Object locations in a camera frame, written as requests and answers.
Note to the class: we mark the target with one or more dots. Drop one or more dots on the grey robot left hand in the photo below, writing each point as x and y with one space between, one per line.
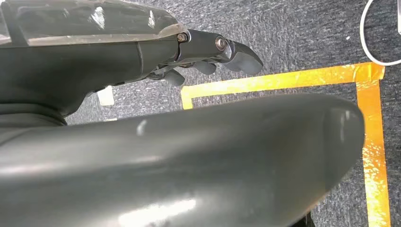
194 163

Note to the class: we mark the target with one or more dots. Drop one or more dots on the white paper piece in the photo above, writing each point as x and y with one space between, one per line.
106 96

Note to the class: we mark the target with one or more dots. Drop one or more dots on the black object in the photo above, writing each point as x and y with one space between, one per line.
305 221

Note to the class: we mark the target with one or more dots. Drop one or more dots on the ribbed grey left arm sleeve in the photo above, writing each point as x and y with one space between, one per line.
28 117

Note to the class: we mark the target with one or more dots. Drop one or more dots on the yellow floor tape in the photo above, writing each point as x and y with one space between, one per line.
371 125

